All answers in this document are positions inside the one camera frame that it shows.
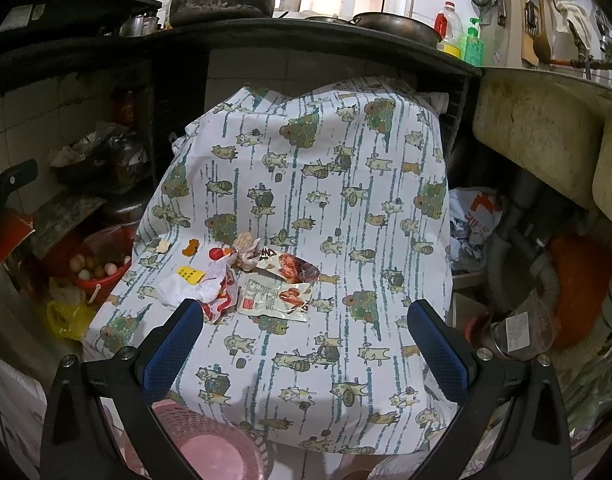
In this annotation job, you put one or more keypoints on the red bottle cap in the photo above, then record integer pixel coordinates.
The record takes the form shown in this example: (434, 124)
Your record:
(216, 253)

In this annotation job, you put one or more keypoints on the stone sink basin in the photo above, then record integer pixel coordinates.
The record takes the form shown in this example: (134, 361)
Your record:
(556, 127)

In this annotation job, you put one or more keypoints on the yellow snack packet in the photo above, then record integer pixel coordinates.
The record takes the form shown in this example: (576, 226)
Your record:
(190, 275)

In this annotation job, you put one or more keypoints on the beige tissue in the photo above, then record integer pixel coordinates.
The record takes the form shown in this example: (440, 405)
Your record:
(246, 247)

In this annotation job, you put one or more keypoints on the yellow plastic bag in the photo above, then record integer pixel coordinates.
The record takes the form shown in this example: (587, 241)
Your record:
(67, 321)

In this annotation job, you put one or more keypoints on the red clear snack wrapper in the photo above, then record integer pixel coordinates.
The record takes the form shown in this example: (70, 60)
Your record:
(289, 268)

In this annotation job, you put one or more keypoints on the black countertop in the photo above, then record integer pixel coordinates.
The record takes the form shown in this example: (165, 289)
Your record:
(266, 33)

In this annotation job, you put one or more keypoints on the green dish soap bottle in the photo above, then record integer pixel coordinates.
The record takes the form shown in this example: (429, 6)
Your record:
(472, 44)

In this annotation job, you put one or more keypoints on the white red snack bag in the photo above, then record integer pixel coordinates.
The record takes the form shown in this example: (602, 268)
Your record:
(267, 295)

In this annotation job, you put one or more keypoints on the clear glass jar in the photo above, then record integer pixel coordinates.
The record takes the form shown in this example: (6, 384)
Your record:
(527, 331)

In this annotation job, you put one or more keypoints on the white food scrap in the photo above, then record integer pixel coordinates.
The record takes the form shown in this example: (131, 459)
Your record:
(162, 246)

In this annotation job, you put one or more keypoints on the steel kettle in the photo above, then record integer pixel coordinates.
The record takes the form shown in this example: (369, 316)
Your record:
(109, 161)

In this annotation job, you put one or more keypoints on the white red wrapper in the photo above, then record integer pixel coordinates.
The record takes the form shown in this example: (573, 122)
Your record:
(215, 294)

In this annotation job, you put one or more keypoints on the pink plastic waste basket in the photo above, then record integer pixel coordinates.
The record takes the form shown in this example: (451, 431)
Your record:
(214, 450)

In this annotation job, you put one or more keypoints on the cartoon print table cloth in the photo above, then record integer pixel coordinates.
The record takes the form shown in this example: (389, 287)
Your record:
(351, 178)

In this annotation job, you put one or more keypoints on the dark frying pan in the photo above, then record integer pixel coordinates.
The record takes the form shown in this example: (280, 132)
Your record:
(398, 25)

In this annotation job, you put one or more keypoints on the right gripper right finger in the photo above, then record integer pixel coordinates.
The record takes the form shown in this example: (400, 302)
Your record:
(533, 441)

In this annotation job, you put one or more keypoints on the red bucket of eggs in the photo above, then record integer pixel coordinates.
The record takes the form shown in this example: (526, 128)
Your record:
(98, 264)

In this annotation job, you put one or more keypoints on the white red plastic bag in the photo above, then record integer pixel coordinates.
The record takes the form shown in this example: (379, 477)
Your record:
(474, 213)

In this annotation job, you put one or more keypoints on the cooking oil bottle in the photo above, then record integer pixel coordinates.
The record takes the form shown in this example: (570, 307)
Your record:
(449, 26)

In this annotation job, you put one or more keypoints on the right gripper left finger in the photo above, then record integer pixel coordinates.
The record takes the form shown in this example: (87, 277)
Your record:
(77, 441)

